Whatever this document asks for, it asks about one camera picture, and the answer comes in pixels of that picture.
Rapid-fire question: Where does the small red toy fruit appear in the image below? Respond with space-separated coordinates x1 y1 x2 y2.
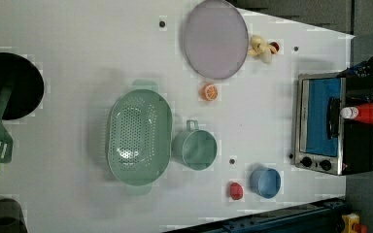
229 183 244 200

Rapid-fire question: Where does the red plush ketchup bottle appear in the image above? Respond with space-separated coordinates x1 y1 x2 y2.
340 103 373 124

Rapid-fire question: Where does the blue metal frame rail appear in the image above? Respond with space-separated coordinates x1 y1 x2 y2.
166 198 351 233

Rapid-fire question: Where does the blue cup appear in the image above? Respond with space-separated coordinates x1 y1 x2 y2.
250 167 281 199

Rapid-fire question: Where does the black silver toaster oven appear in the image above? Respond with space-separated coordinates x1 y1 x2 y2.
290 73 373 176

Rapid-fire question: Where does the lavender round plate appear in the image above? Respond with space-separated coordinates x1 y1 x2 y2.
183 0 249 80

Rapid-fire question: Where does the dark translucent cup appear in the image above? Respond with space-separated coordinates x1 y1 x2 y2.
0 198 28 233

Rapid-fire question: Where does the green perforated colander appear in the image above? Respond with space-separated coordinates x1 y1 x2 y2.
106 80 173 196

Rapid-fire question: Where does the yellow red clamp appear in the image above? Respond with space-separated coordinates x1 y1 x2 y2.
342 213 368 233

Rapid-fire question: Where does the yellow white plush toy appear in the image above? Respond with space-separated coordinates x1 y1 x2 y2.
248 35 278 64

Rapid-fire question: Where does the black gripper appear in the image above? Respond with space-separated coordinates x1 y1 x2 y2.
337 56 373 102

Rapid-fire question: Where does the orange slice toy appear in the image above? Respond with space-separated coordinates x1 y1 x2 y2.
200 83 219 101

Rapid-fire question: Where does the green mug with handle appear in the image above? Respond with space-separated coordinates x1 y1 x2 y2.
172 119 218 171

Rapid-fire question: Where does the black round pan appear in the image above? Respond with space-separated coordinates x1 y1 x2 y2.
0 52 45 120

